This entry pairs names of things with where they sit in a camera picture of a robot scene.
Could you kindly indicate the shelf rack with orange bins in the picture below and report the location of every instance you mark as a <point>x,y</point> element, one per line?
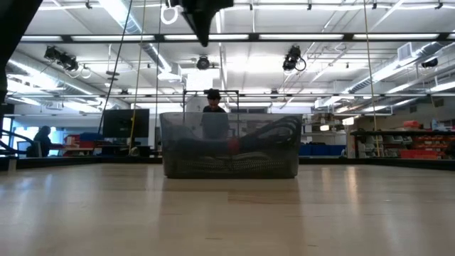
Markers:
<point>409,144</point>

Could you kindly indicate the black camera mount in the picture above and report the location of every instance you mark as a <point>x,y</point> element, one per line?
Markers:
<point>355,163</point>

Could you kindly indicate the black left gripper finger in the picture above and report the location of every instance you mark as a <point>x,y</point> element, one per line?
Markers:
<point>203,28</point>

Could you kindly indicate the black overhead light beam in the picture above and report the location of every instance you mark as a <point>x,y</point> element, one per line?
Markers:
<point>284,36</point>

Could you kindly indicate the person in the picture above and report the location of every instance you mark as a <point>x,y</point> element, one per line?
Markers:
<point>213,97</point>
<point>42,140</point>

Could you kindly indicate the silver ceiling duct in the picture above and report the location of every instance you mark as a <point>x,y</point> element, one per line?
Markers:
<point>121,14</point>

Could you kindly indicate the smoky translucent plastic bin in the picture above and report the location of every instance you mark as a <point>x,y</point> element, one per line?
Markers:
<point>170,167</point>

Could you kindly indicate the black ceiling-mounted camera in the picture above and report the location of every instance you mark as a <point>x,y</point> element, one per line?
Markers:
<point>60,58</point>
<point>203,63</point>
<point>292,57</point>
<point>429,63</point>

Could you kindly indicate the black metal stand frame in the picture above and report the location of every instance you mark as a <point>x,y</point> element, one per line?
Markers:
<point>234,91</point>

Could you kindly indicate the blue storage bins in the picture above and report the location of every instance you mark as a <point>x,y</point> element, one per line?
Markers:
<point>321,149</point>

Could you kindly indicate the red and blue crates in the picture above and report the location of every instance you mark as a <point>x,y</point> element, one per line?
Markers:
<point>83,142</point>

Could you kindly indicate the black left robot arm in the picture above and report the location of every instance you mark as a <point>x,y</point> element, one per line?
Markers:
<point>10,21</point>

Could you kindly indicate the black monitor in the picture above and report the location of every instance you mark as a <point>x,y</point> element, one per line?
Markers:
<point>124,122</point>

